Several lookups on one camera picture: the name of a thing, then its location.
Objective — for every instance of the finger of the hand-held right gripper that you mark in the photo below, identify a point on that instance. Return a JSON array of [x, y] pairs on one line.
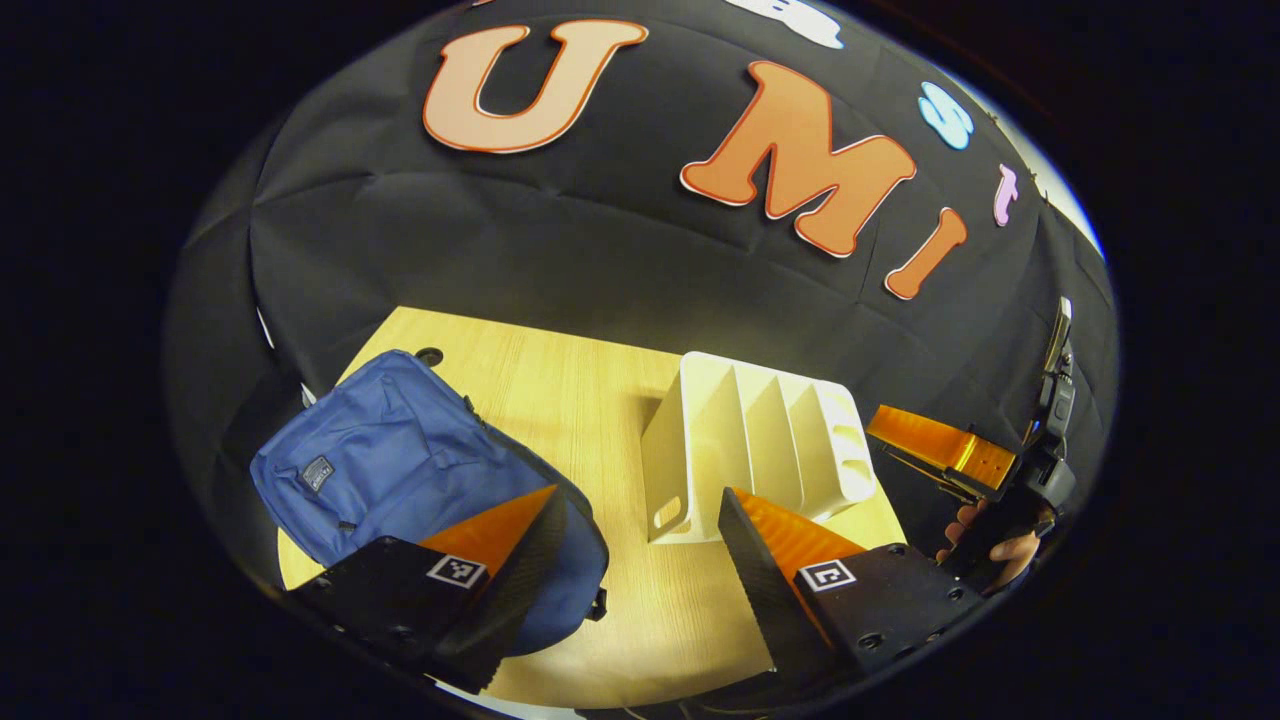
[[930, 440]]

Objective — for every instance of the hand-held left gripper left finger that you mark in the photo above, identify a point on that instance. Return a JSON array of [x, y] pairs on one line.
[[520, 590]]

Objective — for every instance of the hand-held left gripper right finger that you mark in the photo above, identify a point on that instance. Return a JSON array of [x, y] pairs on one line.
[[765, 590]]

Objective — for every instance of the white bookshelf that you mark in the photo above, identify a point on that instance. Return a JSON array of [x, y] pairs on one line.
[[700, 440]]

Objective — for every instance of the blue schoolbag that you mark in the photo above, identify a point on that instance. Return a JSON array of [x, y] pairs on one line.
[[400, 460]]

